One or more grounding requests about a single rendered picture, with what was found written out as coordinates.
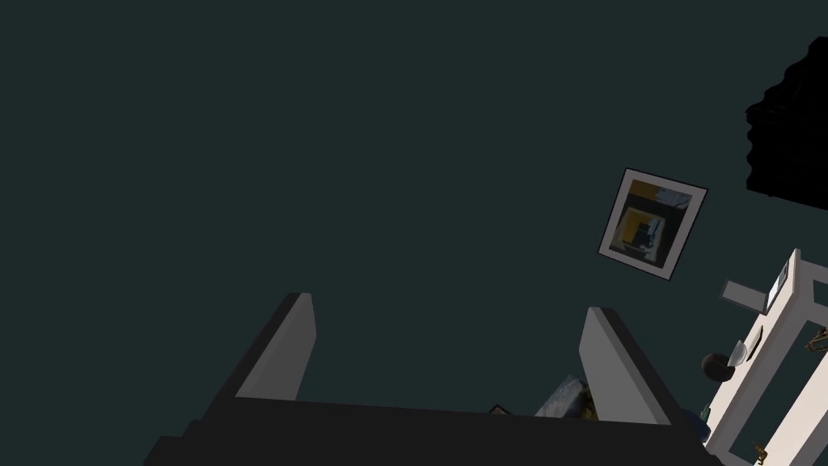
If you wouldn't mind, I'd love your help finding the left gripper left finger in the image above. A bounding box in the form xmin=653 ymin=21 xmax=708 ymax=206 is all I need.
xmin=213 ymin=291 xmax=318 ymax=402

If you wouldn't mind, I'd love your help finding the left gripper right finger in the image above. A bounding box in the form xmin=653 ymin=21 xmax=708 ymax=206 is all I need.
xmin=577 ymin=307 xmax=686 ymax=428

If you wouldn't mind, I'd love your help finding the white table with items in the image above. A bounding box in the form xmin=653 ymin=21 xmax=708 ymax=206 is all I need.
xmin=701 ymin=248 xmax=828 ymax=466

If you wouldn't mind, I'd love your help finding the black curtain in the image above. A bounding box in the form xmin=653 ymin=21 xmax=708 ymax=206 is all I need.
xmin=744 ymin=36 xmax=828 ymax=212

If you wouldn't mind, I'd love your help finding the framed abstract wall picture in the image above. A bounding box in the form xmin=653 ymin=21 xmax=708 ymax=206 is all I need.
xmin=596 ymin=167 xmax=710 ymax=283

